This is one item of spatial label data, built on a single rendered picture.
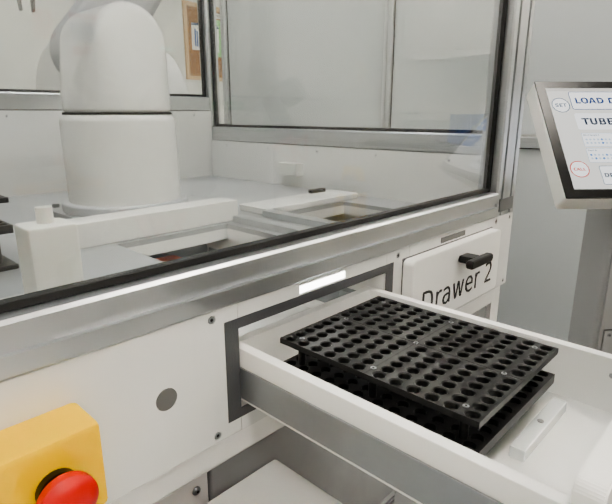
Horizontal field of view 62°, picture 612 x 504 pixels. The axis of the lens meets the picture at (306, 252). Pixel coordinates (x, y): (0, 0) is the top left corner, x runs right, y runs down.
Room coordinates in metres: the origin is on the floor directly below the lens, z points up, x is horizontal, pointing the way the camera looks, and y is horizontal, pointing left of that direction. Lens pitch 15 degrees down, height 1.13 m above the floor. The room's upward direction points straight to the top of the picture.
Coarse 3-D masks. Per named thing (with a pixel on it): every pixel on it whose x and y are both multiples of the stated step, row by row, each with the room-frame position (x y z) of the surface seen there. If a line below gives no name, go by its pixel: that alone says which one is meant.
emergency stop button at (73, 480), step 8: (72, 472) 0.29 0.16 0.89; (80, 472) 0.30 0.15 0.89; (56, 480) 0.28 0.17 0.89; (64, 480) 0.28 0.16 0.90; (72, 480) 0.29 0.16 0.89; (80, 480) 0.29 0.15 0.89; (88, 480) 0.29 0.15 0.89; (48, 488) 0.28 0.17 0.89; (56, 488) 0.28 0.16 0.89; (64, 488) 0.28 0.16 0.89; (72, 488) 0.28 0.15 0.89; (80, 488) 0.29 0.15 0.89; (88, 488) 0.29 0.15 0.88; (96, 488) 0.30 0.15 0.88; (40, 496) 0.28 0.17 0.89; (48, 496) 0.28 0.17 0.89; (56, 496) 0.28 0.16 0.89; (64, 496) 0.28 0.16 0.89; (72, 496) 0.28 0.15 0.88; (80, 496) 0.29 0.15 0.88; (88, 496) 0.29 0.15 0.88; (96, 496) 0.29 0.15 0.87
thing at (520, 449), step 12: (552, 408) 0.44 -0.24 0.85; (564, 408) 0.45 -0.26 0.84; (540, 420) 0.42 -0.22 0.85; (552, 420) 0.42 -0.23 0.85; (528, 432) 0.40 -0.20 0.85; (540, 432) 0.40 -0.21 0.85; (516, 444) 0.39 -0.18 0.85; (528, 444) 0.39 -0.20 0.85; (516, 456) 0.38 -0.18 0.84; (528, 456) 0.38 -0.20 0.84
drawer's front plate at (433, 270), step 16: (464, 240) 0.81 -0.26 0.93; (480, 240) 0.83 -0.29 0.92; (496, 240) 0.88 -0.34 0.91; (416, 256) 0.71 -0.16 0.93; (432, 256) 0.72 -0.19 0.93; (448, 256) 0.75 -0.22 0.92; (496, 256) 0.88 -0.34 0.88; (416, 272) 0.69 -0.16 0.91; (432, 272) 0.72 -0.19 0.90; (448, 272) 0.76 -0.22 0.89; (464, 272) 0.80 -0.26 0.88; (480, 272) 0.84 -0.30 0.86; (496, 272) 0.89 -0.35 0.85; (416, 288) 0.69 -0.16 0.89; (432, 288) 0.72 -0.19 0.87; (464, 288) 0.80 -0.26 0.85; (480, 288) 0.84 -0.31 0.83; (448, 304) 0.76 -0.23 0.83
